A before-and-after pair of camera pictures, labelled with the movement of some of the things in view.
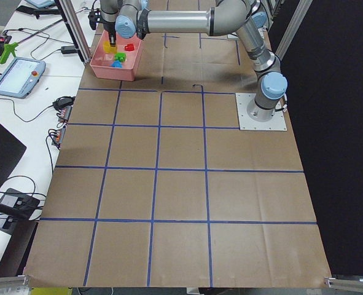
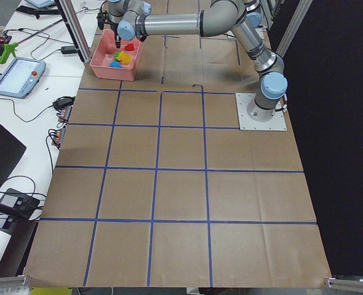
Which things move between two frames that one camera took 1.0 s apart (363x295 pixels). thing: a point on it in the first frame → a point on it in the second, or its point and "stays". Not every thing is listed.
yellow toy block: x=108 y=48 → x=124 y=57
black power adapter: x=68 y=49 stays
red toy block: x=129 y=47 stays
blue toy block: x=117 y=64 stays
